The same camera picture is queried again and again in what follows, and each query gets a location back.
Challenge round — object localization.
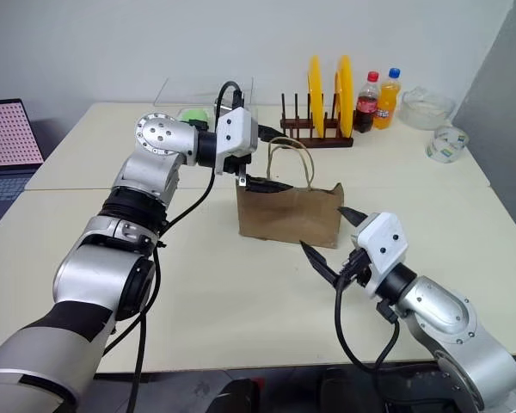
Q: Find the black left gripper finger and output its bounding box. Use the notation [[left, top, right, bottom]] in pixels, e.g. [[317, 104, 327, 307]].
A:
[[256, 124, 289, 143], [244, 174, 295, 194]]

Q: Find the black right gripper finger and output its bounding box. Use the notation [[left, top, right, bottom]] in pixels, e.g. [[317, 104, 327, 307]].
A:
[[336, 206, 371, 229], [299, 240, 350, 289]]

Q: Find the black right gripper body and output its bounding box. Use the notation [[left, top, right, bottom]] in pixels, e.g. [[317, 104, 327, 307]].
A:
[[337, 247, 373, 287]]

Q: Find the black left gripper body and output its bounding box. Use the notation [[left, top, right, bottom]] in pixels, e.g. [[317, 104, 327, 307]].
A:
[[223, 153, 254, 188]]

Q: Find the brown paper bag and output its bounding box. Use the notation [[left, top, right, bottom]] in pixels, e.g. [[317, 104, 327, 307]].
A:
[[235, 136, 345, 250]]

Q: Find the green item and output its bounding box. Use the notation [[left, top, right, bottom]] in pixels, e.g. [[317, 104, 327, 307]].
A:
[[181, 108, 212, 124]]

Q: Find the dark wooden dish rack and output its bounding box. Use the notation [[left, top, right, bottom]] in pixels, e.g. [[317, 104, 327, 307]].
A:
[[279, 92, 354, 149]]

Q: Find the yellow plate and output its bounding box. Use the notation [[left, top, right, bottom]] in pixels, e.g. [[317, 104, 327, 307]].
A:
[[333, 54, 356, 135], [307, 54, 328, 139]]

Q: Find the clear plastic box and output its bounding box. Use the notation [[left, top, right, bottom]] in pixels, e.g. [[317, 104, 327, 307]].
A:
[[153, 76, 259, 126]]

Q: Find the cola bottle with red cap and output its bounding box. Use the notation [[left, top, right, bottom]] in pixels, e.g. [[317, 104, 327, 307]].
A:
[[353, 71, 382, 133]]

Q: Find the clear tape roll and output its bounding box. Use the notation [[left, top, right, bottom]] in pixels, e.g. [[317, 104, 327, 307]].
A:
[[425, 125, 470, 163]]

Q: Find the orange soda bottle, blue cap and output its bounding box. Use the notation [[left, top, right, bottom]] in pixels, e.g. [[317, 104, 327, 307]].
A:
[[372, 67, 403, 130]]

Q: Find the clear glass bowl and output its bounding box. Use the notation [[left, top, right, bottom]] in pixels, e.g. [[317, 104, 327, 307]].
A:
[[400, 85, 457, 131]]

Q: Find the dark rounded shape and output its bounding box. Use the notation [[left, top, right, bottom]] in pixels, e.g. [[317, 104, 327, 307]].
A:
[[206, 377, 264, 413]]

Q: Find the laptop computer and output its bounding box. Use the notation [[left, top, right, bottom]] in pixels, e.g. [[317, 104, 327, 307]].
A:
[[0, 98, 46, 233]]

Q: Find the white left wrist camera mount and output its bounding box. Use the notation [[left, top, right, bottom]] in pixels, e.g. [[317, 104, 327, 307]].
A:
[[214, 106, 260, 176]]

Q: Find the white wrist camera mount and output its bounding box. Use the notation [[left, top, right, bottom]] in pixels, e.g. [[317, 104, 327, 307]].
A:
[[214, 106, 260, 176], [353, 211, 409, 299]]

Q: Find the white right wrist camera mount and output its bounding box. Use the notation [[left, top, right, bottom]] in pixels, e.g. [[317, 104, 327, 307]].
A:
[[353, 211, 409, 299]]

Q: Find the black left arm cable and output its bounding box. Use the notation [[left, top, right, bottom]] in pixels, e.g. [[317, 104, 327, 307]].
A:
[[104, 80, 245, 413]]

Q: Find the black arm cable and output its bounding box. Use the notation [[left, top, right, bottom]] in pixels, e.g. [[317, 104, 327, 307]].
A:
[[104, 80, 245, 413], [334, 268, 402, 373]]

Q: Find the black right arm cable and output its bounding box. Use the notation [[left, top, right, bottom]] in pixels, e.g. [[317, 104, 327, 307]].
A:
[[334, 268, 402, 373]]

